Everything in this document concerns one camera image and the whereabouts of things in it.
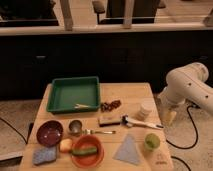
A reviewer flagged blue-grey triangular towel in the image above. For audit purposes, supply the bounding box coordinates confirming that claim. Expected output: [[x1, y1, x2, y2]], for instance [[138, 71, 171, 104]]
[[113, 134, 141, 165]]

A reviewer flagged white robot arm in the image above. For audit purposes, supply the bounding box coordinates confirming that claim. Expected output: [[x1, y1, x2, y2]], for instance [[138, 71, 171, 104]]
[[158, 62, 213, 126]]

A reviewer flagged small pale utensil in tray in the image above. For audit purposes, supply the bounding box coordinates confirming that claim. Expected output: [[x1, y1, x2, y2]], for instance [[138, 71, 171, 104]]
[[74, 104, 90, 109]]

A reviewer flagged green plastic tray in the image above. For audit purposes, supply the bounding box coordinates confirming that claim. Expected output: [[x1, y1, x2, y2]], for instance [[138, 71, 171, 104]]
[[46, 76, 100, 114]]

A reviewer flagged white plastic jar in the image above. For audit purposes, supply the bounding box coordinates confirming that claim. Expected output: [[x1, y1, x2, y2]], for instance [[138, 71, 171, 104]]
[[138, 104, 152, 120]]

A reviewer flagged green apple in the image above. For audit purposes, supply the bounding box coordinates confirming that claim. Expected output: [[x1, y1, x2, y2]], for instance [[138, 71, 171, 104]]
[[144, 133, 160, 151]]

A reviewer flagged wooden block brush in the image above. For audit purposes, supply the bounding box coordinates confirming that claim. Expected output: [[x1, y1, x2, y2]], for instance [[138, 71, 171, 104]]
[[98, 116, 120, 127]]

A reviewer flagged silver fork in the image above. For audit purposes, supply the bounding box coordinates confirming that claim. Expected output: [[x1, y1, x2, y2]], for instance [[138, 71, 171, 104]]
[[83, 129, 116, 134]]

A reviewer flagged green cucumber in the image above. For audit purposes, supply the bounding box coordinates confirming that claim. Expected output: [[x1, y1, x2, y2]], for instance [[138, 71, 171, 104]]
[[71, 147, 98, 156]]

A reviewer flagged orange bowl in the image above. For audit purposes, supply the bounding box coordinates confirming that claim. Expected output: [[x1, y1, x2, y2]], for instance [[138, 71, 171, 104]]
[[70, 135, 104, 169]]

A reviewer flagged small metal cup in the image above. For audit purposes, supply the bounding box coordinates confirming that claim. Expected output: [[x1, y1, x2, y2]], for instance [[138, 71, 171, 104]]
[[69, 120, 82, 136]]

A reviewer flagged maroon bowl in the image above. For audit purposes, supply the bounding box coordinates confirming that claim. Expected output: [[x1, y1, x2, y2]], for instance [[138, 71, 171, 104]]
[[36, 120, 63, 147]]

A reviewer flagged blue sponge cloth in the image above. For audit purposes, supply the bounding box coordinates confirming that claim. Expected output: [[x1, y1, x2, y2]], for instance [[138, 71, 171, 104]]
[[32, 147, 57, 165]]

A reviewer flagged black power cable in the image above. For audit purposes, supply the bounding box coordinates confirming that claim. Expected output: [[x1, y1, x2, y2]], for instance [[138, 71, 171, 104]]
[[165, 105, 200, 171]]

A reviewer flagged black cable on left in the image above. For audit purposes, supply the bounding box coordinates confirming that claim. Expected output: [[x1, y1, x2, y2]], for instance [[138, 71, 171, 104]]
[[0, 117, 29, 145]]

